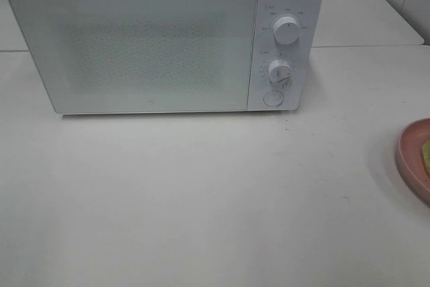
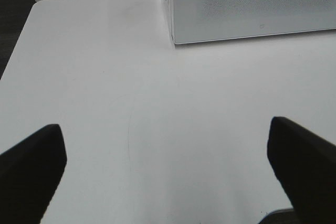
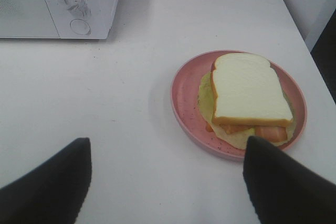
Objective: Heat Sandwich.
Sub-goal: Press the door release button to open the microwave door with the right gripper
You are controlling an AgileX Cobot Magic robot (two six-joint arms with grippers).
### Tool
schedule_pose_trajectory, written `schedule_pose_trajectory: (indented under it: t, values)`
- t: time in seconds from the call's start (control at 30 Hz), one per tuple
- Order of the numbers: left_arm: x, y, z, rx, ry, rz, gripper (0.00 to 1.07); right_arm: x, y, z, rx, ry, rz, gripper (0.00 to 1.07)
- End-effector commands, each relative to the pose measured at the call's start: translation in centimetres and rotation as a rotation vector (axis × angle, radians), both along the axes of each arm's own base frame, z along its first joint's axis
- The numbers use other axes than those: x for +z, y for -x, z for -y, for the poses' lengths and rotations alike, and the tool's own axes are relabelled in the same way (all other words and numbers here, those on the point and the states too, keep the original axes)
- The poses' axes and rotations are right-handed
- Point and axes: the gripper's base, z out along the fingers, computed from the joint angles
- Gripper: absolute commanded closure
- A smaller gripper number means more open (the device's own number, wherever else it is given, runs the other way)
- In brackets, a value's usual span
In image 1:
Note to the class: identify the round white door button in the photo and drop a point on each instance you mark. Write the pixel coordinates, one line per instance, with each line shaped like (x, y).
(273, 98)

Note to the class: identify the white microwave door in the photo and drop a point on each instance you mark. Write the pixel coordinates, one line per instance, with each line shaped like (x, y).
(135, 56)

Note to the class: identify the pink round plate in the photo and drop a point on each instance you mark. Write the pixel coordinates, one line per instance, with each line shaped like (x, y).
(410, 160)

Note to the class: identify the sandwich with lettuce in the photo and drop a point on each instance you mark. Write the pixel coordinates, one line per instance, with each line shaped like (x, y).
(425, 156)

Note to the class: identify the lower white timer knob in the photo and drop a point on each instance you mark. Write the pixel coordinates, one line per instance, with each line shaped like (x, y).
(279, 71)

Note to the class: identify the upper white power knob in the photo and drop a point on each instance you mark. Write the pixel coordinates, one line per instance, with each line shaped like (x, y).
(286, 29)

